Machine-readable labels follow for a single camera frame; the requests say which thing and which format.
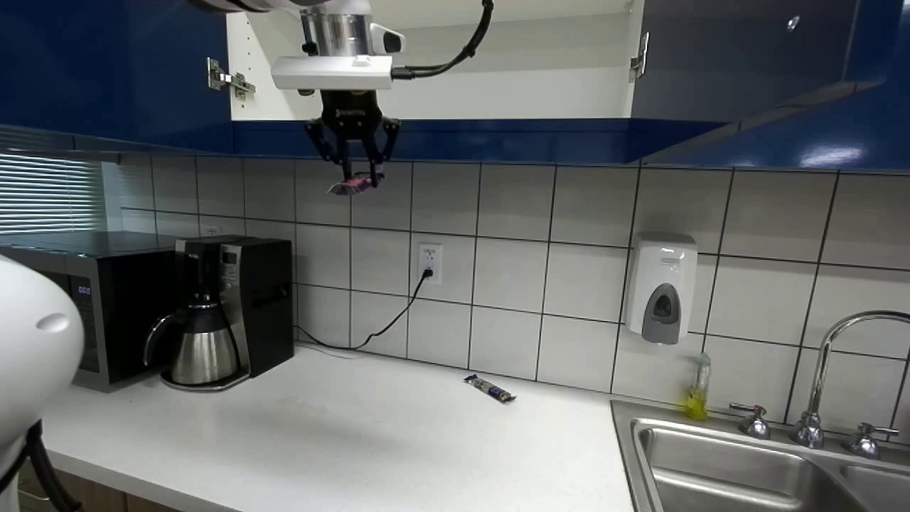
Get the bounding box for purple candy bar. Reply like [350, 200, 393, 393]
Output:
[327, 171, 387, 200]

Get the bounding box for black microwave oven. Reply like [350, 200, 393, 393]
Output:
[0, 248, 184, 393]

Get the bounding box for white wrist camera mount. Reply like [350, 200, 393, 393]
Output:
[269, 53, 394, 94]

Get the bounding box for steel coffee carafe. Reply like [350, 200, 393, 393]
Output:
[140, 295, 243, 390]

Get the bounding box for blue cupboard door with knob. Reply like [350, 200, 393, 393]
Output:
[630, 0, 910, 173]

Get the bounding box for white wall power outlet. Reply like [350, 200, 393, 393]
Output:
[413, 237, 445, 291]

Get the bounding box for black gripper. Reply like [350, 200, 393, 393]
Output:
[305, 89, 401, 187]

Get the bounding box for chrome sink faucet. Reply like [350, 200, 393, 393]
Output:
[792, 308, 910, 449]

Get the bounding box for yellow dish soap bottle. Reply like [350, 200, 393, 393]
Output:
[678, 352, 714, 423]

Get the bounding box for window blinds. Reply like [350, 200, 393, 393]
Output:
[0, 151, 108, 238]

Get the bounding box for dark wrapped snack bar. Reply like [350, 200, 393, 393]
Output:
[459, 372, 518, 407]

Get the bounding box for chrome faucet handle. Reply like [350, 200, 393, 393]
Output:
[846, 422, 902, 461]
[727, 403, 774, 441]

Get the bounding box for wooden base cabinet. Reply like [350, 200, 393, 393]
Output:
[17, 461, 182, 512]

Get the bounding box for black coffee maker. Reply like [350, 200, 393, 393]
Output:
[172, 237, 296, 393]

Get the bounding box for plain blue cupboard door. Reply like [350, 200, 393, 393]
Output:
[0, 0, 236, 157]

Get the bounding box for white wall soap dispenser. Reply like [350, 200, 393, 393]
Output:
[623, 237, 698, 348]

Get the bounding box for metal cupboard hinge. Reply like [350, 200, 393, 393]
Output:
[204, 53, 255, 100]
[627, 29, 653, 80]

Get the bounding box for white cupboard with blue trim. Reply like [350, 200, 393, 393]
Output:
[222, 0, 723, 164]

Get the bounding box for stainless steel sink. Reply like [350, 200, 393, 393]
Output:
[609, 394, 910, 512]

